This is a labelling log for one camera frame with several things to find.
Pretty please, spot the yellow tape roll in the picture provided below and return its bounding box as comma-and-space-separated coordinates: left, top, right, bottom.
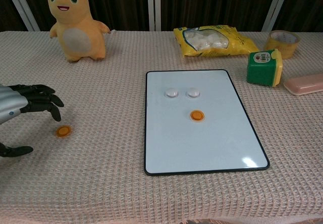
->
263, 30, 301, 60

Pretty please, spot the green yellow carton box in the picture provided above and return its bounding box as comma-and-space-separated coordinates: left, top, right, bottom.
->
246, 48, 283, 88

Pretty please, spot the yellow marshmallow bag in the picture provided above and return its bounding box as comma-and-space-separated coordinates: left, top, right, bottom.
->
173, 25, 260, 58

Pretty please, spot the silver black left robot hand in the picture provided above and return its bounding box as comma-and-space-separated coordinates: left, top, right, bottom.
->
0, 84, 65, 158

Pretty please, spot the white round magnet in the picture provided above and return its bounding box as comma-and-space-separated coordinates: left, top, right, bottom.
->
186, 87, 201, 99
164, 87, 180, 99

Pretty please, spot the beige waffle tablecloth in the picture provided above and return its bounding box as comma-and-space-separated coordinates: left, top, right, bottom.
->
0, 30, 323, 224

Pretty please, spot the yellow plush dinosaur toy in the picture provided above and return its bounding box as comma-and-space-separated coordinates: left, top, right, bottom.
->
47, 0, 112, 63

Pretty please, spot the pink oblong case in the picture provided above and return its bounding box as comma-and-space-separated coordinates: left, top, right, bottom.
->
283, 73, 323, 96

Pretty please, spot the orange round magnet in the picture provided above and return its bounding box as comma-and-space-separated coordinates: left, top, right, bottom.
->
189, 109, 205, 123
55, 125, 73, 139

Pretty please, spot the white magnetic board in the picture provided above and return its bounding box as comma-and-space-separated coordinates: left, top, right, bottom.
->
144, 69, 271, 177

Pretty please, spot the white frame post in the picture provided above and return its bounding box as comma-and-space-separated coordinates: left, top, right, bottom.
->
147, 0, 162, 32
261, 0, 292, 32
2, 0, 41, 32

